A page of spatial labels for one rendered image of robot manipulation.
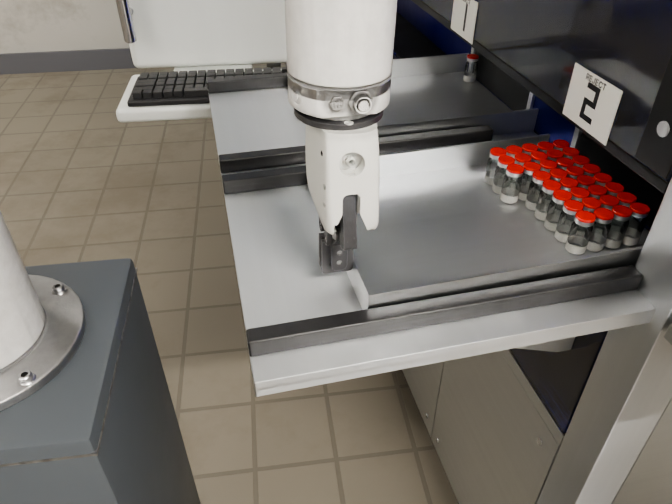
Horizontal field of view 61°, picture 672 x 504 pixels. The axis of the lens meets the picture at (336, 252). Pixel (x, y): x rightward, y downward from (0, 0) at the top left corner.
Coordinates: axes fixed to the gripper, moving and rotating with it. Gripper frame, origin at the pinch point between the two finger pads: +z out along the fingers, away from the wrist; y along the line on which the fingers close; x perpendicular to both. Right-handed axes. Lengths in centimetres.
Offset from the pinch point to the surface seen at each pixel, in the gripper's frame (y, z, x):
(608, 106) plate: 4.0, -11.1, -29.8
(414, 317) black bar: -8.2, 2.5, -5.6
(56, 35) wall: 333, 73, 91
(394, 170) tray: 19.5, 3.0, -12.7
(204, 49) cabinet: 90, 8, 9
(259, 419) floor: 50, 92, 7
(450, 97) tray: 43, 4, -30
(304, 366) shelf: -10.2, 4.3, 5.2
